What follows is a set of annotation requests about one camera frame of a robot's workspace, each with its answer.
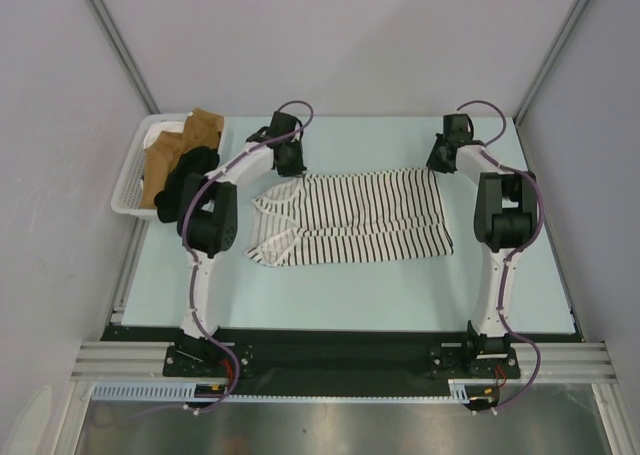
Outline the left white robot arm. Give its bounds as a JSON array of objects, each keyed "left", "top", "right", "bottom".
[{"left": 177, "top": 107, "right": 314, "bottom": 339}]

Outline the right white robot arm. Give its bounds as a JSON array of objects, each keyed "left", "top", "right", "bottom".
[{"left": 427, "top": 114, "right": 542, "bottom": 339}]

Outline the striped white tank top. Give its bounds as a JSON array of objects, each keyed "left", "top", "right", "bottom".
[{"left": 246, "top": 168, "right": 454, "bottom": 267}]

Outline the white plastic basket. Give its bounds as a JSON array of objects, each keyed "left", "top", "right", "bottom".
[{"left": 111, "top": 109, "right": 226, "bottom": 220}]

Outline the brown tank top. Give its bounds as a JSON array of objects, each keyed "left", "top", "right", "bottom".
[{"left": 139, "top": 108, "right": 225, "bottom": 209}]

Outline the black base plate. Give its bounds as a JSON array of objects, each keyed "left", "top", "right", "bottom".
[{"left": 100, "top": 325, "right": 582, "bottom": 398}]

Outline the aluminium frame rail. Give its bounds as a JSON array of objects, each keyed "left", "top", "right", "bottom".
[{"left": 71, "top": 341, "right": 617, "bottom": 384}]

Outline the slotted cable duct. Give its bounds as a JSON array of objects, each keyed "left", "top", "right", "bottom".
[{"left": 92, "top": 381, "right": 480, "bottom": 405}]

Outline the left aluminium corner post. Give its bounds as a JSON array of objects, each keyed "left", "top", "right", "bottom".
[{"left": 85, "top": 0, "right": 160, "bottom": 114}]

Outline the black tank top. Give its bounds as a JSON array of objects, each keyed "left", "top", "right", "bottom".
[{"left": 154, "top": 146, "right": 220, "bottom": 223}]

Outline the right aluminium corner post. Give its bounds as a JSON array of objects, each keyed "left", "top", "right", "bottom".
[{"left": 513, "top": 0, "right": 593, "bottom": 128}]

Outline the aluminium corner post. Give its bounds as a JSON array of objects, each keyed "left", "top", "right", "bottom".
[
  {"left": 85, "top": 0, "right": 160, "bottom": 114},
  {"left": 513, "top": 0, "right": 593, "bottom": 128}
]

